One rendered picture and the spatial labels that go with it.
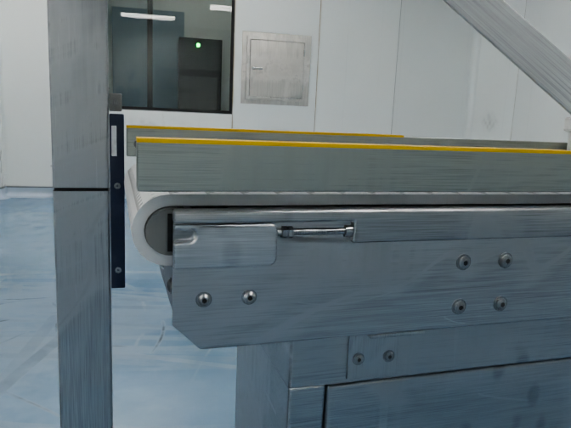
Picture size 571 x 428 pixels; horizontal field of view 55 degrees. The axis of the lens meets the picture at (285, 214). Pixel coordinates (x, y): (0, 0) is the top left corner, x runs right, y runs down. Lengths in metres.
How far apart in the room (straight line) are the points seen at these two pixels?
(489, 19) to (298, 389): 0.32
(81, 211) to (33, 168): 4.98
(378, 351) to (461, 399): 0.12
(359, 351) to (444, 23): 5.87
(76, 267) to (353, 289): 0.36
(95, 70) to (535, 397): 0.57
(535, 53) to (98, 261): 0.49
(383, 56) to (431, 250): 5.53
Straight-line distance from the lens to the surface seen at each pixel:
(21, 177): 5.66
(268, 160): 0.37
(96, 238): 0.66
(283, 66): 5.57
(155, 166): 0.36
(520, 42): 0.41
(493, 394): 0.60
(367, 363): 0.49
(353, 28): 5.85
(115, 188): 0.64
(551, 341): 0.60
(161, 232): 0.37
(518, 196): 0.49
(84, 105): 0.64
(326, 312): 0.41
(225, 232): 0.37
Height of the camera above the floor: 0.85
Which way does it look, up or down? 10 degrees down
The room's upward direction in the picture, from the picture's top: 3 degrees clockwise
